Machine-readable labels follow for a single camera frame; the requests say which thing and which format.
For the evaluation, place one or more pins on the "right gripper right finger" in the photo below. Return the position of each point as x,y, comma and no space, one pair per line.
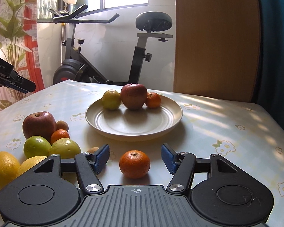
181,166

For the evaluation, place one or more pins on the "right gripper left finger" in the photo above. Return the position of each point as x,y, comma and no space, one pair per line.
88,166

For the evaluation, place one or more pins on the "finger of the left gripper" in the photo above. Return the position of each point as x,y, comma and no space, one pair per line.
18,82

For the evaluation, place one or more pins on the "orange tangerine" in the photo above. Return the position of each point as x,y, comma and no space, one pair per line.
134,164

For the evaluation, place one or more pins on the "large dark red apple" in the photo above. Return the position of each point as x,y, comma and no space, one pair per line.
133,96

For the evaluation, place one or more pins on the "yellow-green citrus fruit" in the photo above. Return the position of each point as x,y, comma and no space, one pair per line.
65,147

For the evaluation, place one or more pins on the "red patterned curtain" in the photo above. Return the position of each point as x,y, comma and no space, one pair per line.
32,35

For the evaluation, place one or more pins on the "small tangerine in pile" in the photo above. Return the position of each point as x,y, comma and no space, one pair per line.
60,133

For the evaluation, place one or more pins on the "floral tablecloth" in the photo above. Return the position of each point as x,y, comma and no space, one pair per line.
242,132

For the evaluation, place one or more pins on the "small brown fruit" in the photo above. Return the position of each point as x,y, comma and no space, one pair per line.
62,125

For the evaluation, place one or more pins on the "red apple in pile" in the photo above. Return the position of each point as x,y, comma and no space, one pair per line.
39,124

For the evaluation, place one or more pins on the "cream round plate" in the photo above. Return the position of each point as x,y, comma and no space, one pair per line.
133,126

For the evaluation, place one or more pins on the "green lime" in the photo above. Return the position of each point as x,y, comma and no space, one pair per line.
36,146

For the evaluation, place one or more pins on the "green potted plant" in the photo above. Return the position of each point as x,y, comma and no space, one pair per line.
11,35

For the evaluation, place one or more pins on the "large yellow orange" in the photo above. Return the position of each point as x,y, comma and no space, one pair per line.
29,163

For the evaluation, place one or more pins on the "black exercise bike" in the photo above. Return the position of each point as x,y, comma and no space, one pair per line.
75,66

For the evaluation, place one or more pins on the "yellow-green lemon on plate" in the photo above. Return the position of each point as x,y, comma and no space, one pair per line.
111,100

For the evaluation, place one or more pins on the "small tangerine on plate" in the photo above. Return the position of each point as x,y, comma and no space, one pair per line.
153,100

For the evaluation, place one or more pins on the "yellow orange at edge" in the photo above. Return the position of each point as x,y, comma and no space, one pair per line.
9,165

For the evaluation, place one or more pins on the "dark teal curtain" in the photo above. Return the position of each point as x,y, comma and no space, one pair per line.
269,87

